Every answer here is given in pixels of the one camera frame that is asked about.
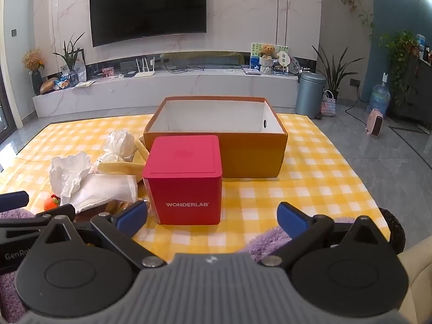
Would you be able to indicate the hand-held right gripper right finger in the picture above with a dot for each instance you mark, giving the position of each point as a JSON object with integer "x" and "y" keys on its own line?
{"x": 290, "y": 217}

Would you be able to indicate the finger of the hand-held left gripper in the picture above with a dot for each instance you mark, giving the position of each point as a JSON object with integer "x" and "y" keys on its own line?
{"x": 44, "y": 214}
{"x": 13, "y": 200}

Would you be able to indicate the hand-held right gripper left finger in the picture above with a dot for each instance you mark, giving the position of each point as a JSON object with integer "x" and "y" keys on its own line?
{"x": 133, "y": 214}

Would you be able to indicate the orange knitted toy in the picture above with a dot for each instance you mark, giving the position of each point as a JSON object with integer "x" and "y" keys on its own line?
{"x": 51, "y": 203}

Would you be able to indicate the white soft pouch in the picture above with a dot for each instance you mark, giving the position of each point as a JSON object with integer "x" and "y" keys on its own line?
{"x": 104, "y": 189}

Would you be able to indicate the yellow cloth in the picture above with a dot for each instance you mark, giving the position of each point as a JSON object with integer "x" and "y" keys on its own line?
{"x": 118, "y": 168}

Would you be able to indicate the white tissue paper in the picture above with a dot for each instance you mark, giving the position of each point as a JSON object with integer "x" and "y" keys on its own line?
{"x": 69, "y": 172}

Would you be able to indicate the white plastic bag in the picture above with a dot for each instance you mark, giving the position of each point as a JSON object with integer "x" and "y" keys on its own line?
{"x": 118, "y": 143}

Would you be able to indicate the orange cardboard box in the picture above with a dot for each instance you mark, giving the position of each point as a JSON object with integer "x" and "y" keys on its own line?
{"x": 249, "y": 155}

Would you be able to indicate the person's purple fleece clothing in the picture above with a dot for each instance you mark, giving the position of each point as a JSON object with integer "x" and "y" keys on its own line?
{"x": 266, "y": 239}

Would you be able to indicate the yellow checked mat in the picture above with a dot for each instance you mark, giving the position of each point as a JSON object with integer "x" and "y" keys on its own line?
{"x": 303, "y": 182}

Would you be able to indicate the red square box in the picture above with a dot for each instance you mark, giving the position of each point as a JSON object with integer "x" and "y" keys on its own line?
{"x": 184, "y": 182}

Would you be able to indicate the dark framed glass door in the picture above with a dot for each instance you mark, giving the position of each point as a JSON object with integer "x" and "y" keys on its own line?
{"x": 5, "y": 108}

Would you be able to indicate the black fuzzy object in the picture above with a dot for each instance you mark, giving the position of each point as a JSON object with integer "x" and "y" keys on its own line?
{"x": 395, "y": 229}

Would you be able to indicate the pastel woven bag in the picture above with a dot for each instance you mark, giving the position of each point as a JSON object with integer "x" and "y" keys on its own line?
{"x": 329, "y": 106}

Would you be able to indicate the brown round bread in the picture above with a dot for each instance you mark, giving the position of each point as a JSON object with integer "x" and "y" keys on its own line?
{"x": 49, "y": 87}

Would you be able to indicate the grey blue trash can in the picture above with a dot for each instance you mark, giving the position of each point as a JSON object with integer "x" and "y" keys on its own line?
{"x": 308, "y": 96}

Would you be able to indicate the pink space heater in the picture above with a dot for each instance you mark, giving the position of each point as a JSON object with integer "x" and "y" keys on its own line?
{"x": 375, "y": 125}

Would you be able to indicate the white marble television console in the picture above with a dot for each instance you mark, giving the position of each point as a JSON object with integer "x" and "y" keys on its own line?
{"x": 168, "y": 91}

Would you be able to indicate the dark vase with yellow flowers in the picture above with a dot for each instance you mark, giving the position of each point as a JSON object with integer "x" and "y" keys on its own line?
{"x": 35, "y": 74}

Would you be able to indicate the blue white snack bag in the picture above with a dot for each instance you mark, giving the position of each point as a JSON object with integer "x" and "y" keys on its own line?
{"x": 64, "y": 82}

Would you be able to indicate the loose papers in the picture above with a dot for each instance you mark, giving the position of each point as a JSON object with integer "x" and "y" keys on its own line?
{"x": 84, "y": 83}

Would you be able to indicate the beige sofa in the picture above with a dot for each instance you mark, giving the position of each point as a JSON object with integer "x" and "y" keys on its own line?
{"x": 418, "y": 276}

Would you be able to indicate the white router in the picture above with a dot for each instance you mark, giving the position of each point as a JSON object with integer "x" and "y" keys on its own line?
{"x": 144, "y": 71}

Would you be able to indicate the small pink box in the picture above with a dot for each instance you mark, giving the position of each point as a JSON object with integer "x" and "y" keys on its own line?
{"x": 108, "y": 72}

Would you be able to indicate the white plastic packet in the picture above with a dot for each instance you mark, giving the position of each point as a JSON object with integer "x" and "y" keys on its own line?
{"x": 79, "y": 71}

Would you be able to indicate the tall leafy floor plant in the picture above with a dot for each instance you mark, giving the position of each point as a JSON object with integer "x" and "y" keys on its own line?
{"x": 334, "y": 74}

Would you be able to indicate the blue white book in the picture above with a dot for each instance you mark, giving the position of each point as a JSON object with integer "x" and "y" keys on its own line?
{"x": 252, "y": 71}

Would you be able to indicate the blue water bottle with pump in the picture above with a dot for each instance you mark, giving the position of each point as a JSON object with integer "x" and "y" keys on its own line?
{"x": 380, "y": 96}

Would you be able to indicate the glass plate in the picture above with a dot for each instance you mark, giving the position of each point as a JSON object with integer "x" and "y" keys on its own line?
{"x": 294, "y": 64}

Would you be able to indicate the green plant in glass vase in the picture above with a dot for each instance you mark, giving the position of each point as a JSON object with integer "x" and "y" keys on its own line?
{"x": 71, "y": 57}

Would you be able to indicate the white round paddle sign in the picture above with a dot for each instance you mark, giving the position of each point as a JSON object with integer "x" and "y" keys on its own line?
{"x": 282, "y": 59}

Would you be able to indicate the teddy bear in white pot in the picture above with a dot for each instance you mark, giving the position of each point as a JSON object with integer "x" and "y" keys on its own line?
{"x": 267, "y": 57}

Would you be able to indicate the green picture card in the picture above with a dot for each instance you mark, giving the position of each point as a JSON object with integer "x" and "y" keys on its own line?
{"x": 256, "y": 49}

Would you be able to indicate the dark cabinet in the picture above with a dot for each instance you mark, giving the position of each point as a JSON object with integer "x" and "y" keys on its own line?
{"x": 416, "y": 91}

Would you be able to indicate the trailing green pothos plant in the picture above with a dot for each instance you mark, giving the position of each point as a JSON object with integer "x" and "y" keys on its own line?
{"x": 400, "y": 50}

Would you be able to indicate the hanging vine plant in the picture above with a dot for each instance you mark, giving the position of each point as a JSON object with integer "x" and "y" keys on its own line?
{"x": 351, "y": 0}

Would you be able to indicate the dark wall socket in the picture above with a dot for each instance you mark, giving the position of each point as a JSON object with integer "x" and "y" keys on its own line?
{"x": 355, "y": 82}

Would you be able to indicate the dark wall switch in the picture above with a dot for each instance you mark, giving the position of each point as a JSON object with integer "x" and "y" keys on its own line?
{"x": 14, "y": 32}

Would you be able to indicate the black wall television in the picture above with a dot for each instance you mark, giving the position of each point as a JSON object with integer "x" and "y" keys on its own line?
{"x": 148, "y": 6}

